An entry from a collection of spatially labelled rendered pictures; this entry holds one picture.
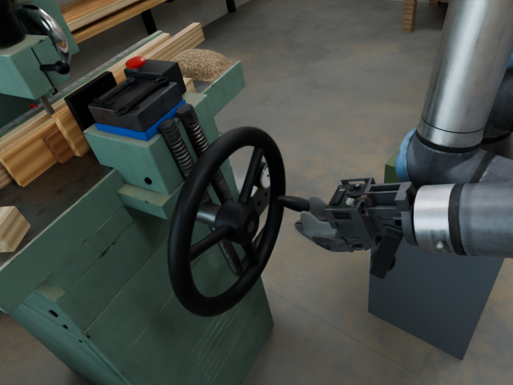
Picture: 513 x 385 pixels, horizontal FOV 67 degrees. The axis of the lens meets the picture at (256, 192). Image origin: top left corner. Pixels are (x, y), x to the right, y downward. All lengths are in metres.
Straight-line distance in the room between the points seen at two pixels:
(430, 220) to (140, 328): 0.54
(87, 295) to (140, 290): 0.12
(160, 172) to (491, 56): 0.44
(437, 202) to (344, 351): 0.90
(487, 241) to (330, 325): 0.95
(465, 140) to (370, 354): 0.89
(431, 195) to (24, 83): 0.58
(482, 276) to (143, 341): 0.76
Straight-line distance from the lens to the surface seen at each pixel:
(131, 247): 0.69
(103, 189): 0.62
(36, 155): 0.69
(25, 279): 0.59
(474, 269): 1.04
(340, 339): 1.37
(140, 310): 0.77
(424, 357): 1.37
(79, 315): 0.67
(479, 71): 0.56
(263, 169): 0.87
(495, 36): 0.55
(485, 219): 0.50
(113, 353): 0.77
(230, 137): 0.51
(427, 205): 0.52
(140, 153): 0.55
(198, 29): 0.98
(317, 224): 0.61
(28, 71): 0.67
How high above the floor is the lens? 1.23
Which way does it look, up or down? 42 degrees down
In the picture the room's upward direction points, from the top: 13 degrees counter-clockwise
